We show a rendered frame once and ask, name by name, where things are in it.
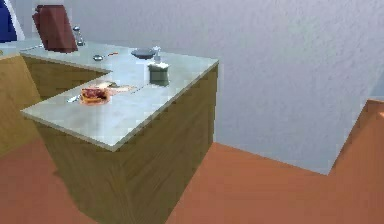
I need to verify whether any dark grey bowl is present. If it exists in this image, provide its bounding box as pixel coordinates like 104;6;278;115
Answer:
130;48;157;61

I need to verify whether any green cup white rim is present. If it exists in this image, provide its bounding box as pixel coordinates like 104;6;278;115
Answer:
147;62;171;87

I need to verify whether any blue window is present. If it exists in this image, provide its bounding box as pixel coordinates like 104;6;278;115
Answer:
0;0;18;44

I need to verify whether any wooden kitchen counter grey top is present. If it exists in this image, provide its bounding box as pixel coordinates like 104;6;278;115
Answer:
0;39;220;224

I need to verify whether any clear soap bottle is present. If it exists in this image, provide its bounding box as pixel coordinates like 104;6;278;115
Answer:
152;46;163;64

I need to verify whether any silver pepper mill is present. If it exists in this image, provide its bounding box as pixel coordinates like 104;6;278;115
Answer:
72;25;86;47

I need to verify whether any dark red box appliance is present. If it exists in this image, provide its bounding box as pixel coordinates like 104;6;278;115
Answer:
32;4;79;54

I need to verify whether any silver knife pale handle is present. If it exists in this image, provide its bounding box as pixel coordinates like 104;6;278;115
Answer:
99;81;148;95

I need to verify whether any silver spoon orange handle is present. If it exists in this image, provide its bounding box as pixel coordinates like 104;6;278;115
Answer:
92;51;120;62

